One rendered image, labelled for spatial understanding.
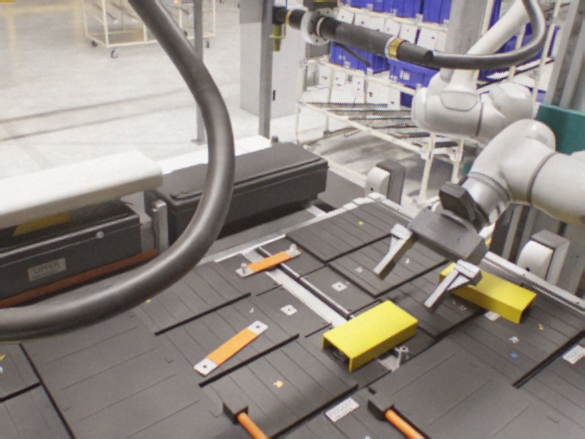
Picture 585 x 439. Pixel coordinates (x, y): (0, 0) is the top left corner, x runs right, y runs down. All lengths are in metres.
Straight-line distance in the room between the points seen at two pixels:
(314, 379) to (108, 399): 0.31
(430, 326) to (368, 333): 0.13
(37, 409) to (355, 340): 0.49
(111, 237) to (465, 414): 0.70
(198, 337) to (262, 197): 0.44
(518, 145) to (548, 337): 0.34
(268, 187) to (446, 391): 0.62
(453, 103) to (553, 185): 0.76
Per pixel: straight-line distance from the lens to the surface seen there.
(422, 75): 3.43
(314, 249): 1.24
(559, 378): 1.06
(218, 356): 0.96
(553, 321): 1.18
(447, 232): 1.05
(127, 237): 1.18
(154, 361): 0.96
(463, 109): 1.76
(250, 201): 1.31
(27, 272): 1.13
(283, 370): 0.95
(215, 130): 0.62
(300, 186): 1.39
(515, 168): 1.08
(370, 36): 1.24
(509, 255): 2.45
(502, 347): 1.08
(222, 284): 1.13
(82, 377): 0.96
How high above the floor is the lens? 1.66
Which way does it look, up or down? 28 degrees down
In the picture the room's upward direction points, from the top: 3 degrees clockwise
